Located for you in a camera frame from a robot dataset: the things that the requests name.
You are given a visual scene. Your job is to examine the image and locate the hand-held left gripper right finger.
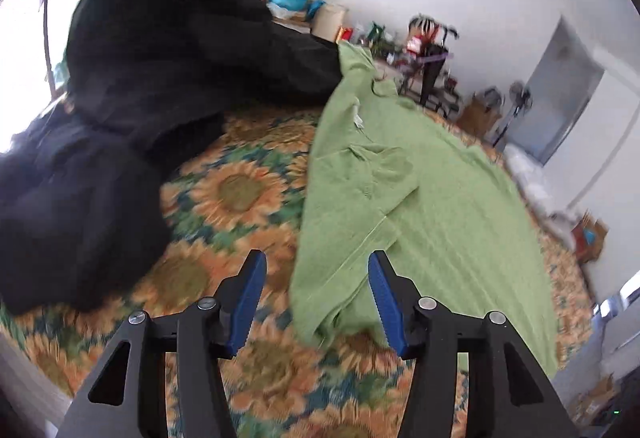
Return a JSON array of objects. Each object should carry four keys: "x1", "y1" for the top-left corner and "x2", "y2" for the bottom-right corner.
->
[{"x1": 368, "y1": 250, "x2": 581, "y2": 438}]

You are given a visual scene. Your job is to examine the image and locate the beige storage box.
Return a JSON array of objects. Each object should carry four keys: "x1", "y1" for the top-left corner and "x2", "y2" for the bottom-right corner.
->
[{"x1": 312, "y1": 3, "x2": 349, "y2": 42}]

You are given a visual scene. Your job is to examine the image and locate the black standing fan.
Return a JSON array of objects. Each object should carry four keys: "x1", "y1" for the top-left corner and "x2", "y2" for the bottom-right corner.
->
[{"x1": 493, "y1": 81, "x2": 533, "y2": 148}]

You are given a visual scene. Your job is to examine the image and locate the blue plastic basin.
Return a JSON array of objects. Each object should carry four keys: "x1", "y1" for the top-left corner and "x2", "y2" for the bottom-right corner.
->
[{"x1": 267, "y1": 0, "x2": 312, "y2": 14}]

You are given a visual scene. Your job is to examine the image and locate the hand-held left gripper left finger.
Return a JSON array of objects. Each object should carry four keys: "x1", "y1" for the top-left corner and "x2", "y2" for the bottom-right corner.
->
[{"x1": 56, "y1": 249, "x2": 268, "y2": 438}]

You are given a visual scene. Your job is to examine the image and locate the green t-shirt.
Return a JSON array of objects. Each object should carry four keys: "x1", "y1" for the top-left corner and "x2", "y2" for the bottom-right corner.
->
[{"x1": 289, "y1": 41, "x2": 560, "y2": 380}]

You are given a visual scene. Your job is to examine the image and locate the small wooden crate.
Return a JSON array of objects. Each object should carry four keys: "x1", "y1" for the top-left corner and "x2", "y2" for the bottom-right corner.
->
[{"x1": 572, "y1": 212, "x2": 609, "y2": 264}]

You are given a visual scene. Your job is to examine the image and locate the white plastic bags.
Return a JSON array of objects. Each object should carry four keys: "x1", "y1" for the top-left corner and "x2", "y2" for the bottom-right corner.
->
[{"x1": 502, "y1": 144, "x2": 573, "y2": 222}]

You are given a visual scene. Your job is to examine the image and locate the black clothes pile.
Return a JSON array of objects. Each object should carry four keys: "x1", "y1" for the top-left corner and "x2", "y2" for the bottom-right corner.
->
[{"x1": 0, "y1": 0, "x2": 344, "y2": 316}]

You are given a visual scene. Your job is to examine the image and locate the sunflower printed bedsheet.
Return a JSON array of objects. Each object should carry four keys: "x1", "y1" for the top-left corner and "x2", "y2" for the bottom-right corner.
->
[{"x1": 0, "y1": 104, "x2": 599, "y2": 438}]

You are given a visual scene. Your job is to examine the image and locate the cluttered dark table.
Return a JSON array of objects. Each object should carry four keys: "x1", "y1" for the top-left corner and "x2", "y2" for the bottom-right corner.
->
[{"x1": 338, "y1": 15, "x2": 461, "y2": 118}]

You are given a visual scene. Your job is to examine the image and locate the brown cardboard box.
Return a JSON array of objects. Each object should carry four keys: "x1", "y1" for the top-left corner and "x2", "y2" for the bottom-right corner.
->
[{"x1": 459, "y1": 91, "x2": 503, "y2": 139}]

